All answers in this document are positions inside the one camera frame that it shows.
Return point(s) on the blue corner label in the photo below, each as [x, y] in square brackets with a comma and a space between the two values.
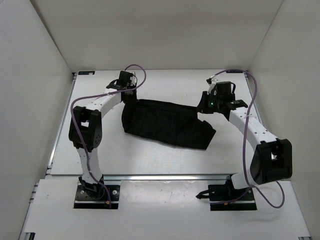
[234, 71]
[84, 73]

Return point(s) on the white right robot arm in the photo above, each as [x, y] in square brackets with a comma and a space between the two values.
[272, 158]

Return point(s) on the black pleated skirt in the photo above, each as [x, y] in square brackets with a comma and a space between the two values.
[166, 122]

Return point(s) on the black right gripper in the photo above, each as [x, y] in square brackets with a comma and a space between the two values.
[202, 107]

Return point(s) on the aluminium right side rail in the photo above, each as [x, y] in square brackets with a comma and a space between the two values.
[255, 108]

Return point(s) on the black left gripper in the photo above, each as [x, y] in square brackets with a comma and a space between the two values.
[132, 100]

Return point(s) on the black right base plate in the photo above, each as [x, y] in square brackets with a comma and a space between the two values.
[222, 199]

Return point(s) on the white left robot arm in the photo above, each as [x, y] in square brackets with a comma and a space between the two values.
[85, 131]

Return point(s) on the aluminium rail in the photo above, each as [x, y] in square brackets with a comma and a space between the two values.
[57, 138]
[165, 177]
[255, 108]

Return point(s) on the aluminium left side rail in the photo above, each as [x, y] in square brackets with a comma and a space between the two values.
[57, 138]

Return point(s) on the aluminium front rail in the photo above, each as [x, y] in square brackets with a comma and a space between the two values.
[165, 177]

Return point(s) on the left blue corner label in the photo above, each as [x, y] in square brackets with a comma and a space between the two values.
[84, 73]

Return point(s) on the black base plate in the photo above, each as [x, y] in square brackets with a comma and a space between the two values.
[222, 199]
[83, 200]

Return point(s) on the right blue corner label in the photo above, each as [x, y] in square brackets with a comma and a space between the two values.
[234, 71]

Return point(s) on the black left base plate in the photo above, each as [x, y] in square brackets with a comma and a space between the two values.
[83, 200]

